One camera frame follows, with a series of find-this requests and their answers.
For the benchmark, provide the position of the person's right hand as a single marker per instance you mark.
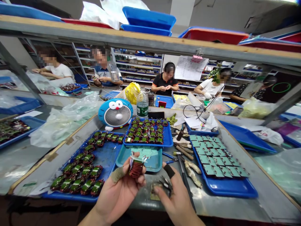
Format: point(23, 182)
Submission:
point(178, 200)

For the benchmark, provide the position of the person's left hand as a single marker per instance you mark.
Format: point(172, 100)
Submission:
point(117, 195)

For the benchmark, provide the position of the black hand tool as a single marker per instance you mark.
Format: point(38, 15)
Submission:
point(166, 183)

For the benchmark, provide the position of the small brown square plate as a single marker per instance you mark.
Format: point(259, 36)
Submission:
point(154, 196)

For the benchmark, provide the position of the dirty work gloves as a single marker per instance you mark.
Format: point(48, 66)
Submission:
point(192, 170)

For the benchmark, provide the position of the large blue tray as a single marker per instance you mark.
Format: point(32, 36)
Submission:
point(105, 157)

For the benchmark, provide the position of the group of green-taped coils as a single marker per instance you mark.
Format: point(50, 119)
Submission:
point(77, 181)

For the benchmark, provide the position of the teal plastic tray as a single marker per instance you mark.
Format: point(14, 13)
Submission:
point(152, 164)

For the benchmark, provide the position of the long blue tray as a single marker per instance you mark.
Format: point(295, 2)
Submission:
point(230, 187)

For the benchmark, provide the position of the pile of pale green cards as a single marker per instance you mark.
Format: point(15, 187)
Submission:
point(150, 153)

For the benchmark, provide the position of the rows of green square boards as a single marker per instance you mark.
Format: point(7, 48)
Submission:
point(216, 157)

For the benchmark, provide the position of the square blue tray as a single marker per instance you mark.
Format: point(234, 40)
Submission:
point(167, 136)

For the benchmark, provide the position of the brown cylinder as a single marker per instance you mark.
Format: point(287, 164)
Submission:
point(180, 135)

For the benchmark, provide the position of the cluster of small copper coils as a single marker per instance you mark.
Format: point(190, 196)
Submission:
point(147, 133)

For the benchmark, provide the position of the small blue tray with papers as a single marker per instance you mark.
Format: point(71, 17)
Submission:
point(200, 131)

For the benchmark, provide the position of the green leaf-shaped pieces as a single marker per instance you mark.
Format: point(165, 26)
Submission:
point(172, 118)

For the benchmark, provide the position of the blue cartoon cat desk fan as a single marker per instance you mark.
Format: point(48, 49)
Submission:
point(115, 113)

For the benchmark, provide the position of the black flat device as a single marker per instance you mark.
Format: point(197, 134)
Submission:
point(156, 115)

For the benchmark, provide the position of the green sticker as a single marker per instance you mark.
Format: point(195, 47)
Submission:
point(29, 184)

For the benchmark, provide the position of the empty blue tray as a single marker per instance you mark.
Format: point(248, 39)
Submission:
point(244, 136)

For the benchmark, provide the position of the pile of clear plastic bags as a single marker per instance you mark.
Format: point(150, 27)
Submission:
point(61, 122)

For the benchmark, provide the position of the green-label water bottle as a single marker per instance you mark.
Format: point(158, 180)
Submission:
point(142, 106)

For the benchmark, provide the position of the blue box with red stand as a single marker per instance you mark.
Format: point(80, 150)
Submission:
point(164, 103)

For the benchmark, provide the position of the clear bag of parts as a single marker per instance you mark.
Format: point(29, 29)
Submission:
point(185, 102)

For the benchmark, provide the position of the dark drinking flask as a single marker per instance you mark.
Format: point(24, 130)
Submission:
point(151, 100)

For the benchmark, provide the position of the yellow desk fan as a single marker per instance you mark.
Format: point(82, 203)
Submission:
point(131, 93)

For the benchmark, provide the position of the white crumpled plastic bag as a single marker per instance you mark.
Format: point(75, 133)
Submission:
point(270, 136)

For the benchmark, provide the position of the blue tray of red coils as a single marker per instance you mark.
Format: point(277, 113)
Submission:
point(70, 87)

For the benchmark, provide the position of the yellowish plastic bag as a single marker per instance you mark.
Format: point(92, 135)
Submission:
point(256, 109)

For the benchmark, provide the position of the blue tray of dark coils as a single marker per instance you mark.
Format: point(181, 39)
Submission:
point(14, 131)

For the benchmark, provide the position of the white storage shelving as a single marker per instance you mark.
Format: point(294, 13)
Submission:
point(138, 68)

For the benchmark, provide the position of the hanging paper sheets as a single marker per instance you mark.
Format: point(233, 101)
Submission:
point(185, 70)

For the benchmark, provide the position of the blue plastic bin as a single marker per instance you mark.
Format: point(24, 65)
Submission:
point(21, 106)

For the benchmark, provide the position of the pink binder clip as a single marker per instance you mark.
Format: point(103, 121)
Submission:
point(197, 57)

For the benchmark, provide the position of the red bin with blue rim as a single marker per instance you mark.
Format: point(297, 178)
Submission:
point(211, 35)

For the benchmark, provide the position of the flat red tray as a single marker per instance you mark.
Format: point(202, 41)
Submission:
point(87, 23)

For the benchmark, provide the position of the stack of blue bins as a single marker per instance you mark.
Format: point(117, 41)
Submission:
point(148, 20)

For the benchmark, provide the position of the red tray with teal rim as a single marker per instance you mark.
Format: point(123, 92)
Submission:
point(270, 44)

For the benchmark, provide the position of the white plastic bags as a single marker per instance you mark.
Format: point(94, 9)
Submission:
point(103, 11)

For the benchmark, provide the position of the flat blue tray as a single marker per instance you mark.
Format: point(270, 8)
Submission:
point(28, 11)

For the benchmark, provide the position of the wood and metal shelf frame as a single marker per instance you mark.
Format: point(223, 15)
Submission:
point(141, 40)

